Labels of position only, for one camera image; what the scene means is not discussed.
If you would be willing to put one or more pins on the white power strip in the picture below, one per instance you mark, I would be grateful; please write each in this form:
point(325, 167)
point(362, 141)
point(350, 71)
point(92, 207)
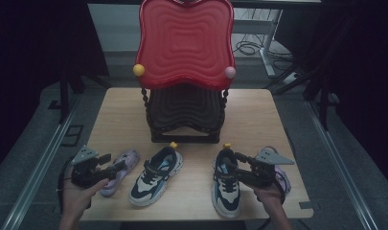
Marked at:
point(291, 77)

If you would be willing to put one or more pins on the dark curtain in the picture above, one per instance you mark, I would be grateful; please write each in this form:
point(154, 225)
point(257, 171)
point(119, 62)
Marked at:
point(370, 80)
point(28, 64)

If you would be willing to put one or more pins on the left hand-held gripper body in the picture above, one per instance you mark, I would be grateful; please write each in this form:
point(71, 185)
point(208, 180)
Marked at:
point(84, 171)

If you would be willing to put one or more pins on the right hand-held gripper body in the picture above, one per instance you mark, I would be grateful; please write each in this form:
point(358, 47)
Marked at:
point(265, 172)

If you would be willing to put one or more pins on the purple sandal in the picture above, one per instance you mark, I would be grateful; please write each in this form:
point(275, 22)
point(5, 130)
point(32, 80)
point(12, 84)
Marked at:
point(127, 159)
point(283, 180)

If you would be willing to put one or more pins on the black tripod stand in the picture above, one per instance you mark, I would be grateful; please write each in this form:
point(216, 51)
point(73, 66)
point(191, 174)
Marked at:
point(322, 92)
point(64, 96)

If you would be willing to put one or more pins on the aluminium floor rail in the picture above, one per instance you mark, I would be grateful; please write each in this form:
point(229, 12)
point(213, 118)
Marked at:
point(38, 172)
point(338, 166)

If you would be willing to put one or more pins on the person's left hand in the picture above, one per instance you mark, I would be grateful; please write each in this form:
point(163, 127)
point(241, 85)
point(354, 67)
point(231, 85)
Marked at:
point(76, 198)

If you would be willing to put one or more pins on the white desk frame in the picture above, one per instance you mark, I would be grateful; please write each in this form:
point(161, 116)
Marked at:
point(267, 48)

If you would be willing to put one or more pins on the red and black shoe rack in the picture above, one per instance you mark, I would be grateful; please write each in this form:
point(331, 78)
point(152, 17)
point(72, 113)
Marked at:
point(185, 41)

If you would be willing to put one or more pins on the blue and white sneaker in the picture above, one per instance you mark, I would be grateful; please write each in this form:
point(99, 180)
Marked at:
point(150, 189)
point(226, 198)

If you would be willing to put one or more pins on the person's right hand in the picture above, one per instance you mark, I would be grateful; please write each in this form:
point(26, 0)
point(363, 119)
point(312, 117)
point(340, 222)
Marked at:
point(269, 197)

